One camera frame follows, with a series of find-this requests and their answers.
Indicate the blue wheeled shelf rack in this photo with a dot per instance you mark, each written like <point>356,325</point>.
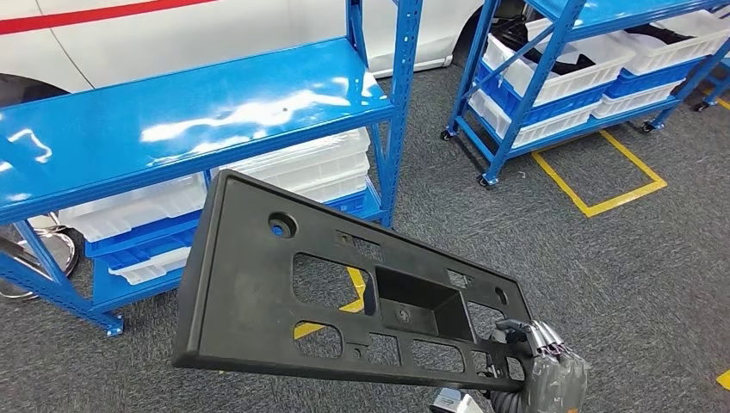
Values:
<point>716,80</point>
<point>531,85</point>

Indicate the black parts in bin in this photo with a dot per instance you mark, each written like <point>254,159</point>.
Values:
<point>656,34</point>
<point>562,62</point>

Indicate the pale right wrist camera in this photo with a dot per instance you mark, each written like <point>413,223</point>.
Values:
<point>456,403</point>

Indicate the white plastic storage bin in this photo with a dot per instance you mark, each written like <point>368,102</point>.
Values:
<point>296,162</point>
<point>148,272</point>
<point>131,211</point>
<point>633,104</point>
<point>336,191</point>
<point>678,57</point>
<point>547,132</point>
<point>576,88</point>

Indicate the white car red stripe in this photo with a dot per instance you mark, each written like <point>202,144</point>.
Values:
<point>171,34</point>

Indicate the blue plastic storage bin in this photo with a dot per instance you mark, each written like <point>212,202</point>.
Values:
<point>131,256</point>
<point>644,82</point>
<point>348,204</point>
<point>142,234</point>
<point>564,111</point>

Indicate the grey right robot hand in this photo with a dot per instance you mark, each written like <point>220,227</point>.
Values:
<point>556,382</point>

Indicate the black plastic panel part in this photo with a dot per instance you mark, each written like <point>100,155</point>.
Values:
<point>239,296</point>

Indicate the blue metal shelf rack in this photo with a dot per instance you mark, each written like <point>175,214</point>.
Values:
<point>171,114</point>

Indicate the round chrome chair base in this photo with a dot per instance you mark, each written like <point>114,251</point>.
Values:
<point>60,251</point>

